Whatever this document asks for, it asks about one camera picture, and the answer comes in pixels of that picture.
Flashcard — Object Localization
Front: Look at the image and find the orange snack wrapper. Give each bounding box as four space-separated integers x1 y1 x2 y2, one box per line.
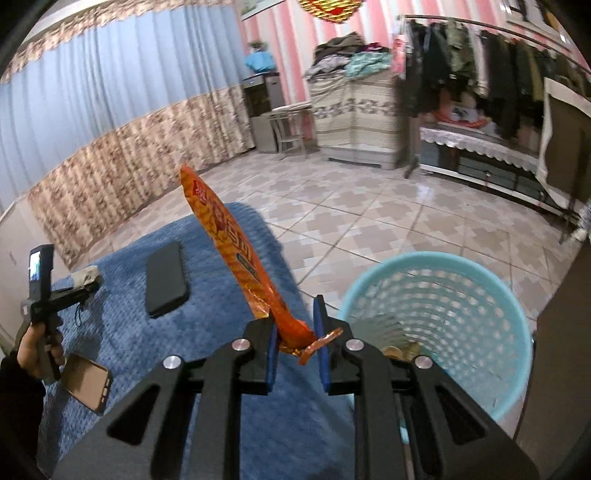
179 165 344 365

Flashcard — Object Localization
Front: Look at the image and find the light blue trash basket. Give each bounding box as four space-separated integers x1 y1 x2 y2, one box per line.
339 251 533 434

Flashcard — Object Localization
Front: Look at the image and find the person left hand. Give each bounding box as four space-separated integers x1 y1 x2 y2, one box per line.
17 323 65 379

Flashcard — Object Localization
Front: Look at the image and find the beige folded cloth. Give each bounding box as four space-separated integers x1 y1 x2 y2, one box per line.
70 265 103 292

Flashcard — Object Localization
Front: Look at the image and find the tan phone case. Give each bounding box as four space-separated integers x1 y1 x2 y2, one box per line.
60 353 112 415

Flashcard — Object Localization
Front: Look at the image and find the blue textured rug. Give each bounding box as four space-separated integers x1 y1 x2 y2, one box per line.
62 215 355 479

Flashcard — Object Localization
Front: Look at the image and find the black rectangular case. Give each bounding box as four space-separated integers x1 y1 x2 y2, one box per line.
145 241 190 318

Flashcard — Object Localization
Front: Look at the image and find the dark wooden furniture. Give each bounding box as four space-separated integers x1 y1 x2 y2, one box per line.
516 243 591 479

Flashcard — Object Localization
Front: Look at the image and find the blue and floral curtain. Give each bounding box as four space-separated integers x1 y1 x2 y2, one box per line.
1 1 253 265

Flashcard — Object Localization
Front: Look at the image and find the low tv bench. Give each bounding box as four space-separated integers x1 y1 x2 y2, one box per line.
420 125 566 215

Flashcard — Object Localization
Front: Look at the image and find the grey water dispenser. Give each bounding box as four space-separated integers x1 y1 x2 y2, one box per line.
242 72 286 153

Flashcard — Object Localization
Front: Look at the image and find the small folding table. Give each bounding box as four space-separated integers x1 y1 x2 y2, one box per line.
269 102 311 158

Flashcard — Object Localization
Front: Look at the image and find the dark board on stand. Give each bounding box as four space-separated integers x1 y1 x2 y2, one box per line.
535 77 591 209

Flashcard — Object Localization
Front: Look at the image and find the patterned covered cabinet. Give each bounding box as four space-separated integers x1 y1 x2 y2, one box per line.
308 70 409 170

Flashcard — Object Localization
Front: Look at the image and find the blue bag on dispenser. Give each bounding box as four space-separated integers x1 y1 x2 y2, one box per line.
245 40 277 74

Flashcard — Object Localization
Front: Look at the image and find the clothes rack with garments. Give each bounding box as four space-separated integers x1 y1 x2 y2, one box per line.
389 13 591 144

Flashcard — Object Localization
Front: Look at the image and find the pile of clothes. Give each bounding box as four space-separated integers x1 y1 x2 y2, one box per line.
304 32 392 83

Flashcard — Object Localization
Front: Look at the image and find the landscape wall picture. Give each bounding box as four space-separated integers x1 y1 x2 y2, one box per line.
239 0 283 21

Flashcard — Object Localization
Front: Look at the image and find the red heart wall decoration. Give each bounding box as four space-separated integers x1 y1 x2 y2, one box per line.
298 0 363 24

